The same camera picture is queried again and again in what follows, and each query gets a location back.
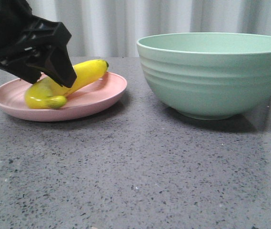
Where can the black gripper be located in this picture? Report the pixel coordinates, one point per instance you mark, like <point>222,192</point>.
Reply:
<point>21,31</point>

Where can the yellow banana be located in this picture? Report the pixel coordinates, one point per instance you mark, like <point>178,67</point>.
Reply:
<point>47,94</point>

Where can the pink plate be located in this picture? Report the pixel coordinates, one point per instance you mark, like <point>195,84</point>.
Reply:
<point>87,101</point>

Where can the green ribbed bowl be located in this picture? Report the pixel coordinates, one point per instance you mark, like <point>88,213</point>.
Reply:
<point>205,75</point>

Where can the white curtain backdrop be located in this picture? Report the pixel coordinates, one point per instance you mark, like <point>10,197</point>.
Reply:
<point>110,28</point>

